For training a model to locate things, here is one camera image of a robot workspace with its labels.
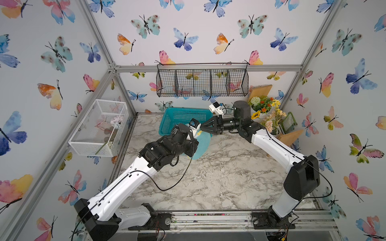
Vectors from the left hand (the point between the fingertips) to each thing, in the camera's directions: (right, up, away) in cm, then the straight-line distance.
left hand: (196, 138), depth 69 cm
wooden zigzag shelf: (+48, 0, +12) cm, 49 cm away
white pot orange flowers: (+40, +18, +28) cm, 52 cm away
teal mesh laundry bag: (+4, -1, +3) cm, 5 cm away
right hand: (+3, +5, -2) cm, 6 cm away
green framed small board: (+67, +8, +42) cm, 79 cm away
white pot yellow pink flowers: (+43, +9, +18) cm, 48 cm away
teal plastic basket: (-19, +14, +44) cm, 50 cm away
